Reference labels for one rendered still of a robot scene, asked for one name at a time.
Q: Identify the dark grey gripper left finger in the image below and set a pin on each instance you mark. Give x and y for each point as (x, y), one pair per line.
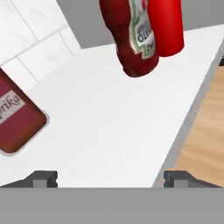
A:
(43, 178)

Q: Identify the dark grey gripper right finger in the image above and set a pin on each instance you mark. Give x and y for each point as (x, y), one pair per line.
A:
(178, 178)

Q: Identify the bright red plain bottle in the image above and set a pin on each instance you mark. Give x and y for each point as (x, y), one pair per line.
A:
(166, 27)

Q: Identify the dark red ketchup bottle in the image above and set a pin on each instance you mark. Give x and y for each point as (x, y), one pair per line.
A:
(132, 40)

